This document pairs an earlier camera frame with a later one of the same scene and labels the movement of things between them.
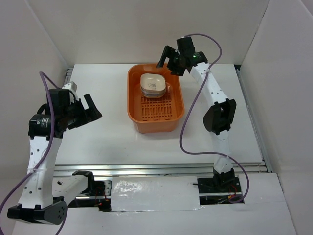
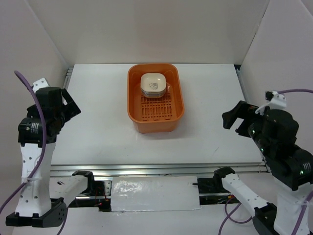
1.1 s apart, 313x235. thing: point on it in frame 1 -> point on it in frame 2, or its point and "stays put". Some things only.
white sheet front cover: x=133 y=194 stays put
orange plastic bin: x=158 y=115 stays put
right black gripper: x=168 y=52 -> x=248 y=111
